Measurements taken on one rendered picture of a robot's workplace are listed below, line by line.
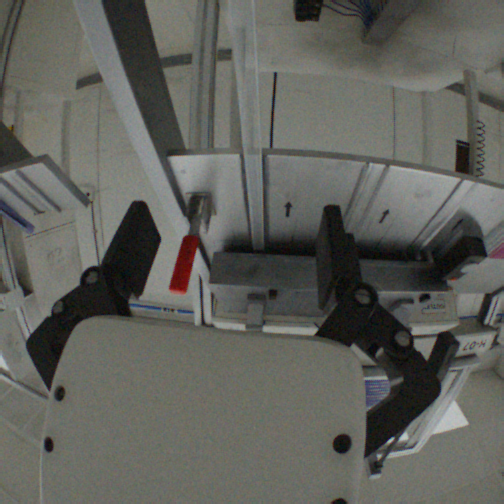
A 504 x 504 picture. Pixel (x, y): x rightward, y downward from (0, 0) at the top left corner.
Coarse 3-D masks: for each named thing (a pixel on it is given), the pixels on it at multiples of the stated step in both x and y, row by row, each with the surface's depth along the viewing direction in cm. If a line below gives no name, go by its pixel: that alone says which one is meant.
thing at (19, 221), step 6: (0, 204) 20; (6, 204) 21; (0, 210) 20; (6, 210) 21; (12, 210) 22; (6, 216) 22; (12, 216) 22; (18, 216) 23; (12, 222) 23; (18, 222) 23; (24, 222) 24; (24, 228) 25; (30, 228) 26
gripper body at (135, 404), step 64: (128, 320) 8; (64, 384) 6; (128, 384) 6; (192, 384) 6; (256, 384) 6; (320, 384) 6; (64, 448) 5; (128, 448) 5; (192, 448) 5; (256, 448) 5; (320, 448) 5
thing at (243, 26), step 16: (240, 0) 9; (240, 16) 10; (240, 32) 11; (256, 32) 11; (240, 48) 12; (256, 48) 12; (240, 64) 13; (256, 64) 13; (240, 80) 14; (256, 80) 14; (240, 96) 15; (256, 96) 15; (240, 112) 16; (256, 112) 16; (256, 128) 18; (256, 144) 19; (256, 160) 20; (256, 176) 22; (256, 192) 24; (256, 208) 26; (256, 224) 29; (256, 240) 32
